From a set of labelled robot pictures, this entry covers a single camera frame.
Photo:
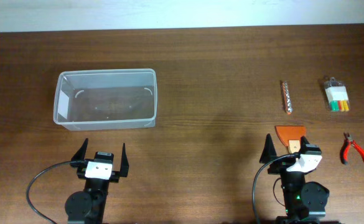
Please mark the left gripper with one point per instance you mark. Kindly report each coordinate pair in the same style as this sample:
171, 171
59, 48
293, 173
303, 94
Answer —
115, 175

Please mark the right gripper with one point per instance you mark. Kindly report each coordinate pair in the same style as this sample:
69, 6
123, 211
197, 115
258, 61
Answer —
269, 152

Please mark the orange screwdriver bit holder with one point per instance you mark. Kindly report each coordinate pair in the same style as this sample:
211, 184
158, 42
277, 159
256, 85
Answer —
287, 98

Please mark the clear plastic container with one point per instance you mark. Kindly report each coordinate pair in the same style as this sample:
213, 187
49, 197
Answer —
89, 100

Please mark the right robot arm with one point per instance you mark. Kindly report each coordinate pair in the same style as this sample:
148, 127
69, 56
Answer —
304, 201

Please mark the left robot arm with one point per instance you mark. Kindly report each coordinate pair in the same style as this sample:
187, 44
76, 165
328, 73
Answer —
88, 205

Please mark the orange scraper with wooden handle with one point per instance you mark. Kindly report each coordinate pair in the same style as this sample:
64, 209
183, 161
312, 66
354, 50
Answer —
290, 136

